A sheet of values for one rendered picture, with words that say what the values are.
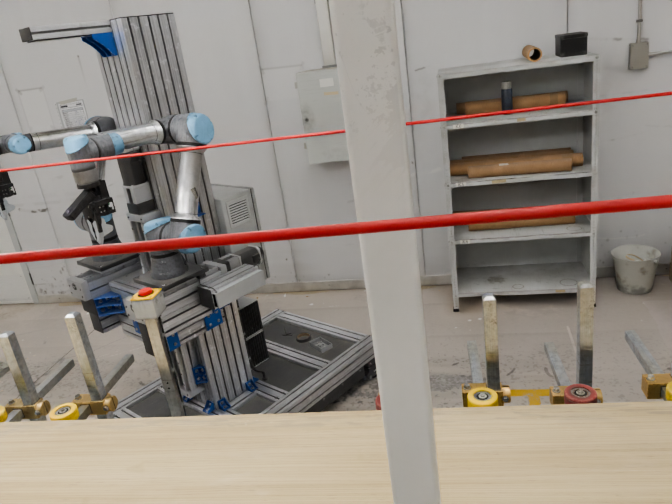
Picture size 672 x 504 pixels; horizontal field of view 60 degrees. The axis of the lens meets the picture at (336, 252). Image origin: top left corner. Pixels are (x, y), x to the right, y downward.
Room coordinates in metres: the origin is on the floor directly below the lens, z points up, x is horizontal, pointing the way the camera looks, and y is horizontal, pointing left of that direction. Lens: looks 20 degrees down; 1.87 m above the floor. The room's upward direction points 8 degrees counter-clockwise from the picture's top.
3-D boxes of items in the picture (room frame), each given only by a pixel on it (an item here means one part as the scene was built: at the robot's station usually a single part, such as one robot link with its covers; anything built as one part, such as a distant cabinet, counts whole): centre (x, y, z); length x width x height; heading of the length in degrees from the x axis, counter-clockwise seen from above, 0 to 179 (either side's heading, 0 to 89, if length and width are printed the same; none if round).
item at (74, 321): (1.67, 0.83, 0.93); 0.04 x 0.04 x 0.48; 79
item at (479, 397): (1.32, -0.33, 0.85); 0.08 x 0.08 x 0.11
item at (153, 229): (2.26, 0.68, 1.21); 0.13 x 0.12 x 0.14; 54
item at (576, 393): (1.28, -0.58, 0.85); 0.08 x 0.08 x 0.11
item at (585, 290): (1.39, -0.64, 0.92); 0.04 x 0.04 x 0.48; 79
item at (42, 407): (1.72, 1.10, 0.83); 0.14 x 0.06 x 0.05; 79
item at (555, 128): (3.64, -1.22, 0.78); 0.90 x 0.45 x 1.55; 77
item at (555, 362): (1.47, -0.62, 0.80); 0.44 x 0.03 x 0.04; 169
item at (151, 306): (1.62, 0.58, 1.18); 0.07 x 0.07 x 0.08; 79
